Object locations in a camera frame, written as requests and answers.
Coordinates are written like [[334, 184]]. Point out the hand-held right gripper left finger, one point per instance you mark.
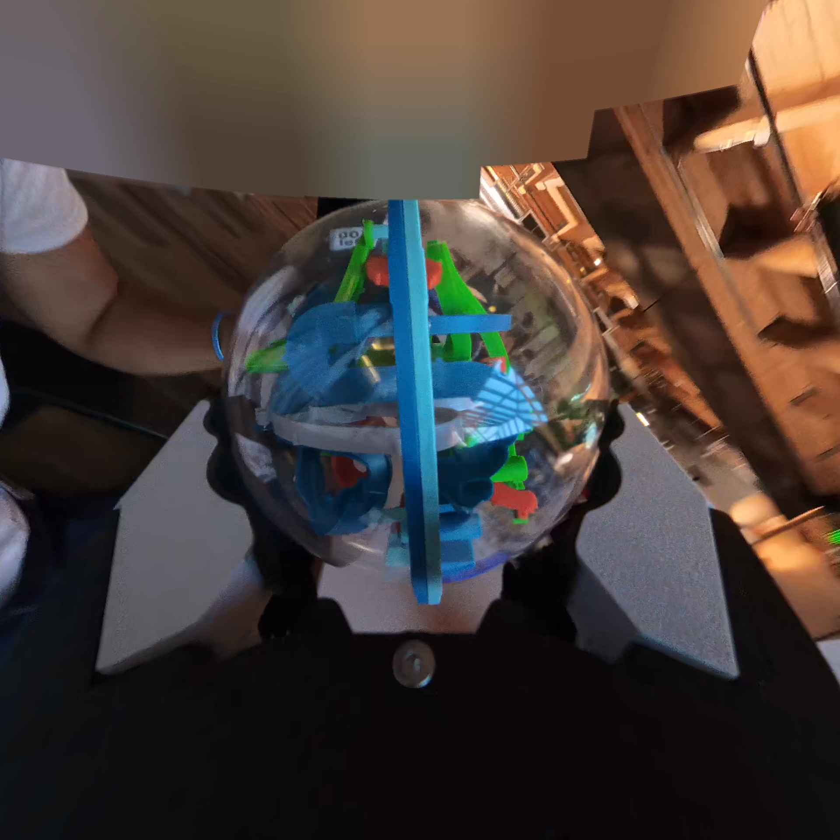
[[170, 558]]

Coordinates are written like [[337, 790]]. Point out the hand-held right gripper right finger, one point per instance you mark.
[[656, 564]]

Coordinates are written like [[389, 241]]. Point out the clear plastic maze ball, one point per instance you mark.
[[420, 394]]

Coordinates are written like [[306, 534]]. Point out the person's left forearm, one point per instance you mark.
[[111, 315]]

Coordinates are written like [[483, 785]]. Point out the blue wristband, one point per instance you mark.
[[216, 334]]

